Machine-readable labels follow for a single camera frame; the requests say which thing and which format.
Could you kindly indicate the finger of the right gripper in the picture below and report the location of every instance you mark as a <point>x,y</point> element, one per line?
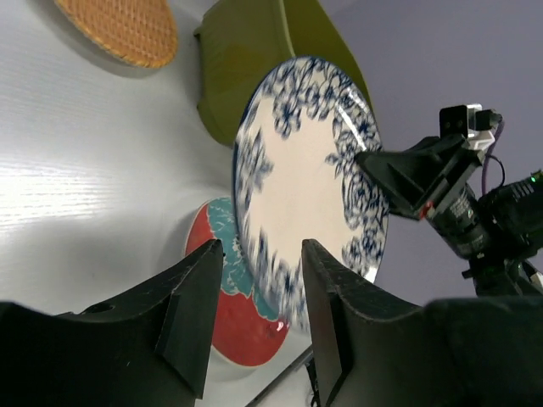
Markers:
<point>410,179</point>

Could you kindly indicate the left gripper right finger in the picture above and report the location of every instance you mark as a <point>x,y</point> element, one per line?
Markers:
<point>367,346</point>

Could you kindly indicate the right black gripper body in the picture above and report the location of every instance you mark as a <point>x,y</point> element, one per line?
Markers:
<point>457,216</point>

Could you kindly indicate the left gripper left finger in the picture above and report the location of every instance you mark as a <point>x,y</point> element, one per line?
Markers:
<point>152,341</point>

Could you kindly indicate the red and teal plate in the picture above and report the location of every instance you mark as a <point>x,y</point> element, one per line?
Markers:
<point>247,331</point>

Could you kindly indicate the blue floral rim plate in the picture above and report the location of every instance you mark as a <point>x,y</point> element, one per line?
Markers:
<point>294,177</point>

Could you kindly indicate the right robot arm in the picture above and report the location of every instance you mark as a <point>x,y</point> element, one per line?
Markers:
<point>496,234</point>

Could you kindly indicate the green plastic bin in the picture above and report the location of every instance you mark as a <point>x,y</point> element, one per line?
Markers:
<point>242,40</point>

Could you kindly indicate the orange woven pattern plate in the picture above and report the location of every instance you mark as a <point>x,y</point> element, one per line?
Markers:
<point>139,33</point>

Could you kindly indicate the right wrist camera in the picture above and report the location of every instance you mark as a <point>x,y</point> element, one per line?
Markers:
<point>479,126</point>

